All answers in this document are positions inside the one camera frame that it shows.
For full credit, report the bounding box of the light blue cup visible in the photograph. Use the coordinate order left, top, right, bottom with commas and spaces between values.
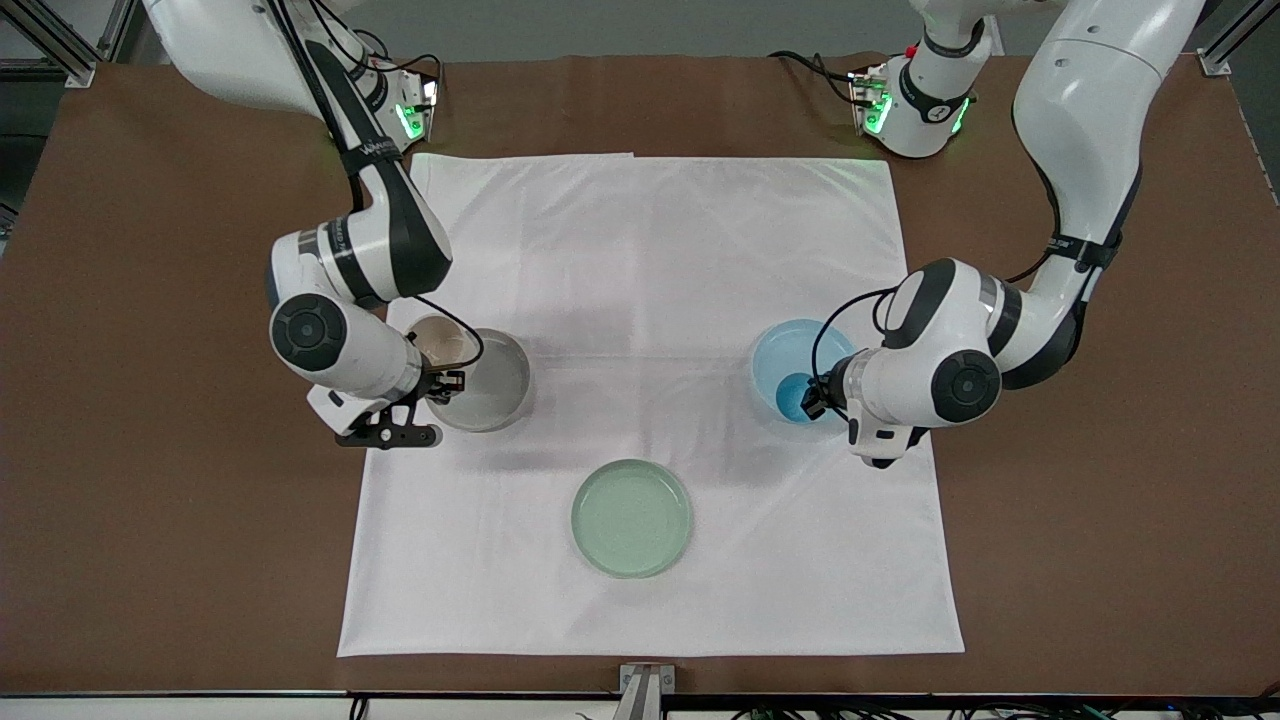
775, 372, 829, 424

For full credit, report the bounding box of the white mug with black handle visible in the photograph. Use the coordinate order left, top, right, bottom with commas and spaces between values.
403, 314, 483, 401

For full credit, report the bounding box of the gray round plate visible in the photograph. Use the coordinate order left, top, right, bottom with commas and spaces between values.
423, 328, 533, 434

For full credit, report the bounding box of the light blue round plate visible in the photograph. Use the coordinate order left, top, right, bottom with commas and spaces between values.
751, 318, 861, 426

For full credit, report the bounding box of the pale green round plate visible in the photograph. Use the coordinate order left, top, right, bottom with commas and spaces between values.
570, 458, 694, 580

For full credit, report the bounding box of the white square cloth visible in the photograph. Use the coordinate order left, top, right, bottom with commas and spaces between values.
337, 152, 966, 659

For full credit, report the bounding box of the metal base connector box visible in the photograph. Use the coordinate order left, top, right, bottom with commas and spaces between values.
850, 65, 893, 136
396, 70, 441, 151

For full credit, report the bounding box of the brown table cover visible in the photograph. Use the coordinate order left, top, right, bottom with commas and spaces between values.
0, 52, 1280, 696

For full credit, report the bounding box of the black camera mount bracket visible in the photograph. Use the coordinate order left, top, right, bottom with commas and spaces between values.
335, 398, 443, 449

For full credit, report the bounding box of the black base cable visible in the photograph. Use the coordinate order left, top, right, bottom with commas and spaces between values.
385, 45, 443, 86
768, 50, 863, 106

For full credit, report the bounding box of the aluminium table edge bracket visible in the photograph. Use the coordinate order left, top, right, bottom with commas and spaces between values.
619, 663, 676, 720

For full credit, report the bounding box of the black table edge rail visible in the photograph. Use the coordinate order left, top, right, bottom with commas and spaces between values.
0, 690, 1280, 713

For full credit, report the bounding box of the aluminium frame profile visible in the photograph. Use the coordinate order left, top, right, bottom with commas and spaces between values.
0, 0, 101, 89
1197, 0, 1280, 77

